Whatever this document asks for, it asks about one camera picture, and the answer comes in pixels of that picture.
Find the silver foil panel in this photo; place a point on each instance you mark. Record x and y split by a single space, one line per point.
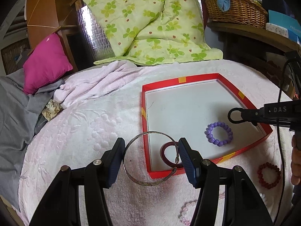
94 35

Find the pale pink embossed blanket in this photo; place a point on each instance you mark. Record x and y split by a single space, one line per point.
94 122

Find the person's right hand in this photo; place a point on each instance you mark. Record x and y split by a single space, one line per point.
296 169

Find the wooden bench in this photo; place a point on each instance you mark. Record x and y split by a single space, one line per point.
247 31

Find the wicker basket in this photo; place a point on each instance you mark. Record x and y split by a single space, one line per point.
235 9

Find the beige patterned cloth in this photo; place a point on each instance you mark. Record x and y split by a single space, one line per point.
51 109

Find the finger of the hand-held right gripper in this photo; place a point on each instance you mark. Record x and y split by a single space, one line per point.
252 115

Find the brown bamboo screen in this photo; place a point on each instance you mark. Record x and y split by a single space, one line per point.
14 56

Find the orange-brown wooden column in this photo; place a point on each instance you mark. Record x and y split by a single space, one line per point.
44 4

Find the magenta pillow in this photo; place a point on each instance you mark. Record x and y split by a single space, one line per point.
44 63

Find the dark red bangle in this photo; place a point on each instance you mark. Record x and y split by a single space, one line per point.
162 154

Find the green clover print quilt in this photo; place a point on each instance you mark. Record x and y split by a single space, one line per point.
145 16

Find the blue cardboard box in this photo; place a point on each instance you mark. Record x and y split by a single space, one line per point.
282 20

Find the silver bangle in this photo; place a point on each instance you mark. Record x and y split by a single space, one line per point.
138 181

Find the white printed box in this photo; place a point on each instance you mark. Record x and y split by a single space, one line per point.
277 30

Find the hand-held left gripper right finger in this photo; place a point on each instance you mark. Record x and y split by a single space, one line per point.
188 162

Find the red shallow cardboard box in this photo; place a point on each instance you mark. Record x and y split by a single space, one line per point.
188 113

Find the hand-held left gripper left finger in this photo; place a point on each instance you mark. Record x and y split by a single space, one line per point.
115 162

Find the grey blanket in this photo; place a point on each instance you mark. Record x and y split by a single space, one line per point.
14 122

